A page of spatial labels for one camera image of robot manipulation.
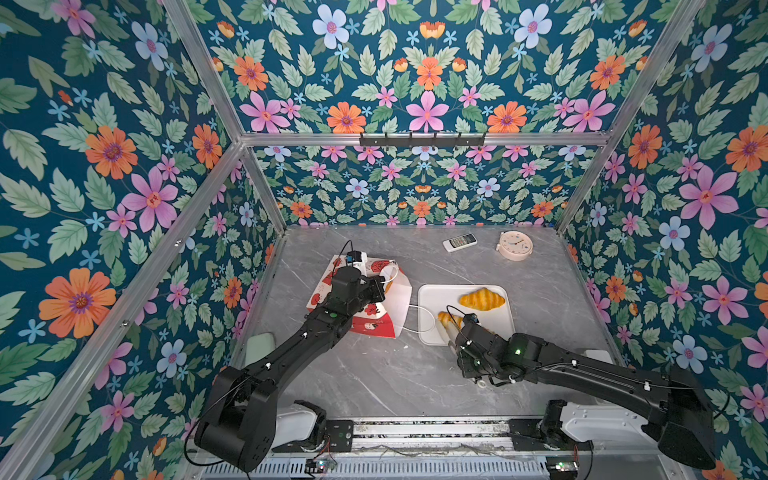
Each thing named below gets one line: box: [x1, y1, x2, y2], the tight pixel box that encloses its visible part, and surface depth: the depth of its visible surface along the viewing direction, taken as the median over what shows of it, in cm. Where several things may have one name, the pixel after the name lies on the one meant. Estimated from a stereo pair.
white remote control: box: [442, 233, 478, 253], surface depth 117 cm
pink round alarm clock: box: [496, 229, 534, 262], surface depth 113 cm
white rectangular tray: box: [418, 284, 515, 347], surface depth 97 cm
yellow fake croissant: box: [458, 287, 506, 311], surface depth 97 cm
